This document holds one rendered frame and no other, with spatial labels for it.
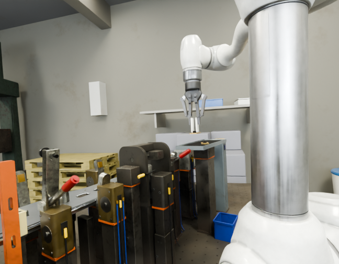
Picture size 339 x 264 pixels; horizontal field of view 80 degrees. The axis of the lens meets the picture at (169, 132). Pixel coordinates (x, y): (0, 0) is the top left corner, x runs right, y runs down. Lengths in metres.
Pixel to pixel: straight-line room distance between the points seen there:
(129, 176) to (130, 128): 3.08
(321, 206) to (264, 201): 0.19
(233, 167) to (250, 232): 2.05
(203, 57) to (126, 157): 0.56
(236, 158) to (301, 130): 2.06
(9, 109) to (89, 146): 1.66
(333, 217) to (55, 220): 0.66
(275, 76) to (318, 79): 3.32
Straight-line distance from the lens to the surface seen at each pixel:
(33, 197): 3.82
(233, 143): 2.82
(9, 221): 0.63
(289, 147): 0.41
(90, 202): 0.82
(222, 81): 3.48
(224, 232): 1.11
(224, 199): 1.37
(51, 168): 0.65
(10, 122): 4.91
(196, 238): 1.14
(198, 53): 0.98
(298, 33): 0.44
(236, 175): 2.49
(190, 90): 0.98
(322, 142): 3.71
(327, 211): 0.59
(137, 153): 0.77
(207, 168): 1.05
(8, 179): 0.61
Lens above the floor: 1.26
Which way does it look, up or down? 2 degrees down
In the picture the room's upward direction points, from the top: 3 degrees counter-clockwise
